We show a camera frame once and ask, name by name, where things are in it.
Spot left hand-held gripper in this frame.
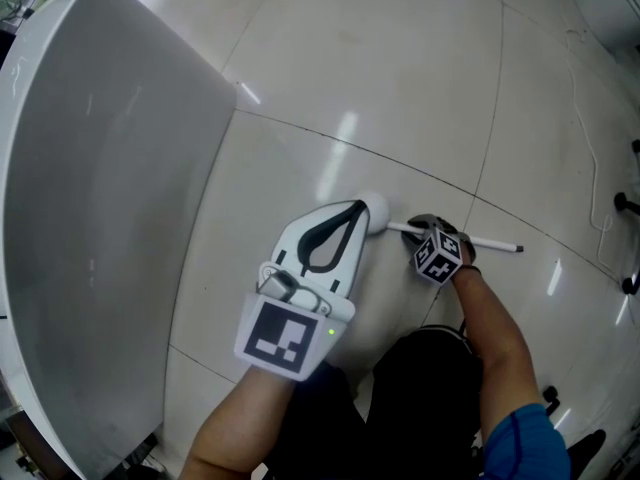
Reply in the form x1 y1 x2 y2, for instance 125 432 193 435
232 198 372 384

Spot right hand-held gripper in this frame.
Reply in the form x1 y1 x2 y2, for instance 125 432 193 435
400 212 465 288

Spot white long-handled brush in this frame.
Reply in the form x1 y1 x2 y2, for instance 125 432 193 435
360 191 525 255

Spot white bathtub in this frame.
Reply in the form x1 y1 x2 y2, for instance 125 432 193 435
0 0 238 480

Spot person's left forearm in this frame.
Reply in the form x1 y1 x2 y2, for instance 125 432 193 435
178 365 297 480

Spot person's right forearm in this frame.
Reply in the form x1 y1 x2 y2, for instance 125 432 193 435
452 267 545 449

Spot person's black trousers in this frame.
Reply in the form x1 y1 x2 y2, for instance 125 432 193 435
264 324 487 480

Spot person's teal shirt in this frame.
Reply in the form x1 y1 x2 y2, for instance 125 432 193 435
481 401 572 480

